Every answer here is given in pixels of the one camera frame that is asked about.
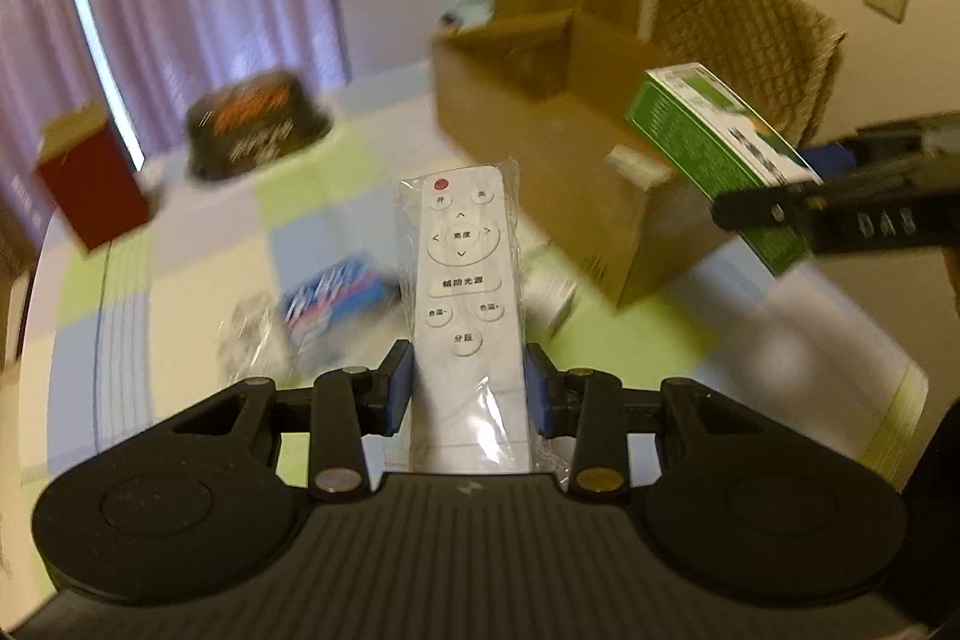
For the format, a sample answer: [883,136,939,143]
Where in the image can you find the green white medicine box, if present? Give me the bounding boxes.
[623,61,825,278]

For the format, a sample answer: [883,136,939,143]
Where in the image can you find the blue label clear plastic case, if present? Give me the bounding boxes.
[278,253,397,349]

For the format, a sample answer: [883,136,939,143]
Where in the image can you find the metal hooks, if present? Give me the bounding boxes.
[217,292,295,385]

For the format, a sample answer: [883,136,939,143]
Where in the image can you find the white remote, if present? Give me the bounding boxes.
[394,159,569,479]

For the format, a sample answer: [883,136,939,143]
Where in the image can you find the quilted tan chair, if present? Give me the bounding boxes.
[651,0,846,146]

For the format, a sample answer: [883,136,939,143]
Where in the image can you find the open cardboard box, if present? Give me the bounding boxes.
[431,11,729,307]

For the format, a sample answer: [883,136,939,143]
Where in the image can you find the black Hongli noodle bowl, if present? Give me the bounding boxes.
[185,70,332,182]

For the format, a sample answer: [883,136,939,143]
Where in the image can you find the dark red paper box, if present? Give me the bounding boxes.
[34,103,153,252]

